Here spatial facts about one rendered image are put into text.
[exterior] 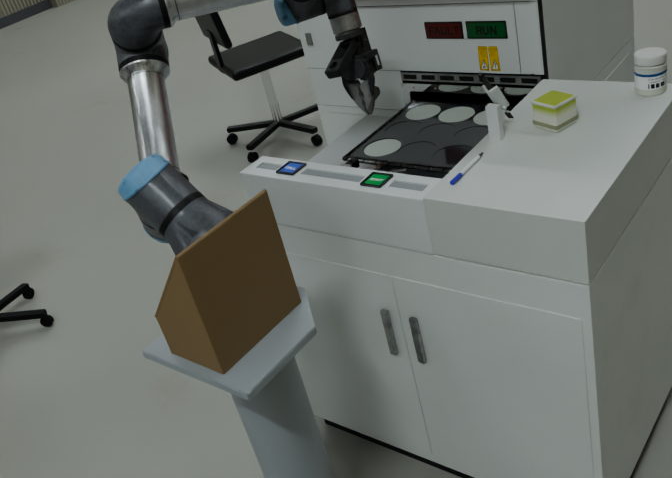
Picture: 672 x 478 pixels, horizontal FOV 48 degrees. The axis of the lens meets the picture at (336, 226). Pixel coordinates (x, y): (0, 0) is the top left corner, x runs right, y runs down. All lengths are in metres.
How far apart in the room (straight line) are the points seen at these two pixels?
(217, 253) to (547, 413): 0.86
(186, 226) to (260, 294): 0.20
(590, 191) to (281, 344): 0.68
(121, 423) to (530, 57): 1.85
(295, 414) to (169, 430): 1.08
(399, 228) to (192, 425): 1.29
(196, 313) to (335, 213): 0.50
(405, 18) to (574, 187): 0.87
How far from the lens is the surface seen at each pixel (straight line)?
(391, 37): 2.27
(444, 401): 2.00
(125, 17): 1.74
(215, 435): 2.64
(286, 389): 1.67
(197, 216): 1.48
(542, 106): 1.78
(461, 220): 1.58
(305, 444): 1.78
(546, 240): 1.51
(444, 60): 2.20
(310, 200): 1.82
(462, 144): 1.95
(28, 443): 3.01
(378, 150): 2.00
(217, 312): 1.46
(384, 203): 1.67
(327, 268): 1.92
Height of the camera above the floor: 1.75
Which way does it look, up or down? 30 degrees down
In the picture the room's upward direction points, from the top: 15 degrees counter-clockwise
